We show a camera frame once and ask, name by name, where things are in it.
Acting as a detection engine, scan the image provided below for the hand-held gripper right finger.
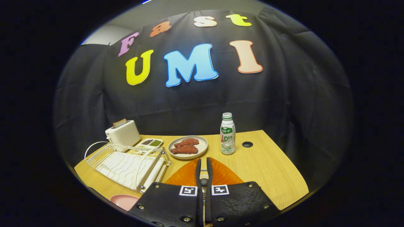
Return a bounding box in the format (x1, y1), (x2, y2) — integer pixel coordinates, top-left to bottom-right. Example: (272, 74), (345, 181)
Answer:
(205, 157), (281, 227)

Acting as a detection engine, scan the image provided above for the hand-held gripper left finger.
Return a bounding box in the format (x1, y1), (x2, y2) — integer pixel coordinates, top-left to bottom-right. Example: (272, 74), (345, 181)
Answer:
(129, 158), (202, 227)

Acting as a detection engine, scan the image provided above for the wooden handled spoon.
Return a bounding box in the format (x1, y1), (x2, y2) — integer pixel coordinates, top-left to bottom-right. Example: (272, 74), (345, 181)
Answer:
(200, 170), (209, 226)

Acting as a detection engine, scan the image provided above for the pink plate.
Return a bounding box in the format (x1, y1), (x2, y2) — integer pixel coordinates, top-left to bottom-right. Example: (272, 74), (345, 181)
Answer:
(110, 194), (140, 211)

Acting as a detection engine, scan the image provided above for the white wire dish rack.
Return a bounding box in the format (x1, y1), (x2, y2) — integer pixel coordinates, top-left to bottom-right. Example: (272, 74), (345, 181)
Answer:
(84, 141), (171, 193)

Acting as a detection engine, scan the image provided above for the beige plate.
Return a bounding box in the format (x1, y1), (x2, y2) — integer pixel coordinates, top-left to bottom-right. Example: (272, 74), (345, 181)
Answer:
(168, 136), (209, 160)

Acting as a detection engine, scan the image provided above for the white drip tray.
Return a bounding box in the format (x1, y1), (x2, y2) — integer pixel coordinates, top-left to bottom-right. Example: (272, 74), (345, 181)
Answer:
(96, 151), (166, 191)

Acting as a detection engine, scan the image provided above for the red meat piece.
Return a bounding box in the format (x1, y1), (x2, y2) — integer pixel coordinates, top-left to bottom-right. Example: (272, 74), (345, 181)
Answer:
(170, 145), (199, 154)
(174, 138), (200, 148)

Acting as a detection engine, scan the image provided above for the divided tray of beans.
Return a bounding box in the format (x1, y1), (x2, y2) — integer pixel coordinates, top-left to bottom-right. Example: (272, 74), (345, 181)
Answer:
(136, 138), (163, 148)

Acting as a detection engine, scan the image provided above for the white green drink bottle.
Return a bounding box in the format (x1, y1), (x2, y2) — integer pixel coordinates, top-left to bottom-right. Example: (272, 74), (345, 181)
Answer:
(220, 113), (236, 155)

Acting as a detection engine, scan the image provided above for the white toaster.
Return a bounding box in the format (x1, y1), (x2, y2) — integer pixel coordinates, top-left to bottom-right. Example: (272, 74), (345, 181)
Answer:
(105, 120), (141, 147)

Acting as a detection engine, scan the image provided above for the black backdrop cloth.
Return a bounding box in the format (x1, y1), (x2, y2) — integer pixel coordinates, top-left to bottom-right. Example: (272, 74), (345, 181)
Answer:
(54, 9), (354, 193)

